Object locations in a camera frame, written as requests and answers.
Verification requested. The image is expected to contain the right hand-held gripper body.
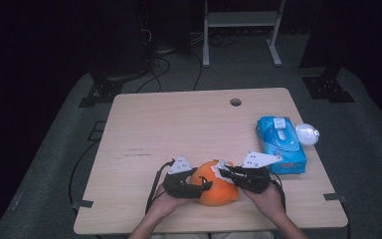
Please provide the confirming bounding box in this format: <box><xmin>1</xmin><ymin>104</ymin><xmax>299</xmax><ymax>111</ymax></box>
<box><xmin>233</xmin><ymin>151</ymin><xmax>284</xmax><ymax>195</ymax></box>

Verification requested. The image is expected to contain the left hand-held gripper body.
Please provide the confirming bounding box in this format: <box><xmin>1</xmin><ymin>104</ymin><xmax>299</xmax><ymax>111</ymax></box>
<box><xmin>162</xmin><ymin>154</ymin><xmax>199</xmax><ymax>199</ymax></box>

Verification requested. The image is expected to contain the white wet wipe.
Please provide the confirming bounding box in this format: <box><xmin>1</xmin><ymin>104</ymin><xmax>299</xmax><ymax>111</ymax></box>
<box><xmin>210</xmin><ymin>159</ymin><xmax>235</xmax><ymax>184</ymax></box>

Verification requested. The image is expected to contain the orange round soft toy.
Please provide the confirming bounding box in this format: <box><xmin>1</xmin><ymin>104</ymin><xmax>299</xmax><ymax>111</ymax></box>
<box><xmin>189</xmin><ymin>159</ymin><xmax>240</xmax><ymax>208</ymax></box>

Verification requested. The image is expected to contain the person's left hand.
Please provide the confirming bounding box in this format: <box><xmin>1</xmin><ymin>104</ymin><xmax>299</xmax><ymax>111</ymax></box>
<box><xmin>146</xmin><ymin>183</ymin><xmax>195</xmax><ymax>221</ymax></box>

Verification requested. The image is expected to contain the person's right hand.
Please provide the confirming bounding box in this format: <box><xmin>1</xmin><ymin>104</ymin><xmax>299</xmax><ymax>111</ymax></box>
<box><xmin>241</xmin><ymin>181</ymin><xmax>288</xmax><ymax>223</ymax></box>

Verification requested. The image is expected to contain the blue wet wipes pack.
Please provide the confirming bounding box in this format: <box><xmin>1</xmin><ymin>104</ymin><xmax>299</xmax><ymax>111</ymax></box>
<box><xmin>256</xmin><ymin>115</ymin><xmax>308</xmax><ymax>175</ymax></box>

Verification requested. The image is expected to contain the grey tape strip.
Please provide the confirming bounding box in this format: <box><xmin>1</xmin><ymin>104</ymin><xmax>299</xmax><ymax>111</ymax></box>
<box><xmin>322</xmin><ymin>192</ymin><xmax>349</xmax><ymax>204</ymax></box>
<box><xmin>71</xmin><ymin>199</ymin><xmax>95</xmax><ymax>211</ymax></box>

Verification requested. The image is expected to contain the black stand base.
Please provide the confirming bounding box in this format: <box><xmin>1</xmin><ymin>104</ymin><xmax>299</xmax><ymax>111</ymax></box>
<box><xmin>301</xmin><ymin>66</ymin><xmax>356</xmax><ymax>104</ymax></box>
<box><xmin>78</xmin><ymin>77</ymin><xmax>124</xmax><ymax>109</ymax></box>

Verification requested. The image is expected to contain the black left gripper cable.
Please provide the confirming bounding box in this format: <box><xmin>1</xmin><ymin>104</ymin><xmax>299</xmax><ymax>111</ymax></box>
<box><xmin>144</xmin><ymin>158</ymin><xmax>176</xmax><ymax>214</ymax></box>

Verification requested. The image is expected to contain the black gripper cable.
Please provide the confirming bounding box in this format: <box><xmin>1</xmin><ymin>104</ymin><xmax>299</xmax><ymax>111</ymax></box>
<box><xmin>270</xmin><ymin>170</ymin><xmax>287</xmax><ymax>214</ymax></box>
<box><xmin>144</xmin><ymin>158</ymin><xmax>176</xmax><ymax>214</ymax></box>

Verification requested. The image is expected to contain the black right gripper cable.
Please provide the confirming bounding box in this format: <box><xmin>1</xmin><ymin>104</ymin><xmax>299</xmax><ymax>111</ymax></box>
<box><xmin>270</xmin><ymin>170</ymin><xmax>287</xmax><ymax>214</ymax></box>

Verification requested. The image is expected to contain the black floor cable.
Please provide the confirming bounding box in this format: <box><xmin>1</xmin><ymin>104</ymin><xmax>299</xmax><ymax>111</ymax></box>
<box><xmin>191</xmin><ymin>51</ymin><xmax>204</xmax><ymax>92</ymax></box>
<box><xmin>67</xmin><ymin>138</ymin><xmax>99</xmax><ymax>208</ymax></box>
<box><xmin>135</xmin><ymin>54</ymin><xmax>172</xmax><ymax>95</ymax></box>

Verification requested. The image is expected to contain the white metal stand frame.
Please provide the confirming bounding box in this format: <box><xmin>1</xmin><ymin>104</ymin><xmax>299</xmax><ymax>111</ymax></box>
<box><xmin>202</xmin><ymin>0</ymin><xmax>287</xmax><ymax>69</ymax></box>

